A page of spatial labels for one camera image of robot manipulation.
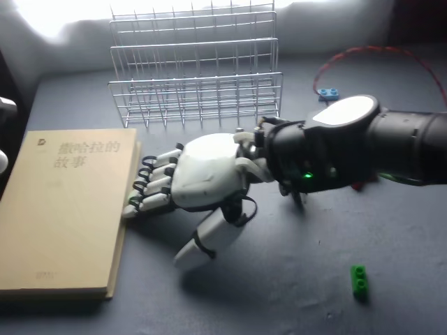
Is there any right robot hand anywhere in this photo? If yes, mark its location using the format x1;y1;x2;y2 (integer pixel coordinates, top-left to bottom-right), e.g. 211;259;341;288
121;133;258;269

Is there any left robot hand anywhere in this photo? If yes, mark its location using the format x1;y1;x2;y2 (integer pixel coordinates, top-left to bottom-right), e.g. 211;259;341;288
0;96;18;174

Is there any beige book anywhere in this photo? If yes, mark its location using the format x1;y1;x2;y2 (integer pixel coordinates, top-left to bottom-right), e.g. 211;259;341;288
0;128;142;300

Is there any grey table cloth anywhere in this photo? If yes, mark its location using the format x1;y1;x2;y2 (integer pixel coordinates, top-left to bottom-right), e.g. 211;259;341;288
0;45;447;335

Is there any blue toy brick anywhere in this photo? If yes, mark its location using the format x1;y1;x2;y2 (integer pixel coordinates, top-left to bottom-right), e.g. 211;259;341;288
316;87;340;103

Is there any red star block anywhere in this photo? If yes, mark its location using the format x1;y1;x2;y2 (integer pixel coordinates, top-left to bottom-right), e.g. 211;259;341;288
351;176;380;192

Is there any green toy brick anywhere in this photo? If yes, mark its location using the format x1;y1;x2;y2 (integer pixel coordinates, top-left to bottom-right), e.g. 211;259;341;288
350;265;369;303

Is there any wire dish rack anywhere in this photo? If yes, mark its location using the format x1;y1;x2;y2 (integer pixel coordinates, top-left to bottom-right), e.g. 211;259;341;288
108;0;284;130

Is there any red black twisted cable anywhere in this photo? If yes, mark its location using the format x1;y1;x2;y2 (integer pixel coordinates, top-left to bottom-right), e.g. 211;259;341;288
313;46;447;102

